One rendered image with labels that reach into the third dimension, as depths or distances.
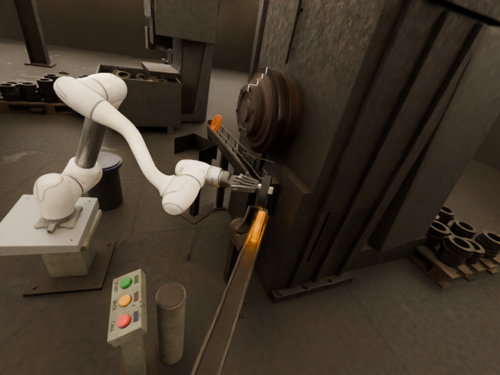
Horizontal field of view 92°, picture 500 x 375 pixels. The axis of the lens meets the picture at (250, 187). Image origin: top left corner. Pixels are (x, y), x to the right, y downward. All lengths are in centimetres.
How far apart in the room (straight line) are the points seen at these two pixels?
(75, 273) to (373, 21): 200
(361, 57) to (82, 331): 186
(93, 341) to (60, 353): 14
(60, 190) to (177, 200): 76
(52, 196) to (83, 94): 59
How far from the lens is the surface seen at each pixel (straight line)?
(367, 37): 110
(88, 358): 167
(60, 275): 197
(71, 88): 123
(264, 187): 99
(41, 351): 177
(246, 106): 137
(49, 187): 156
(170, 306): 112
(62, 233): 166
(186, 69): 423
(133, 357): 133
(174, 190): 98
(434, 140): 165
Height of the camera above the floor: 148
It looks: 32 degrees down
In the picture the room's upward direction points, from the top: 12 degrees clockwise
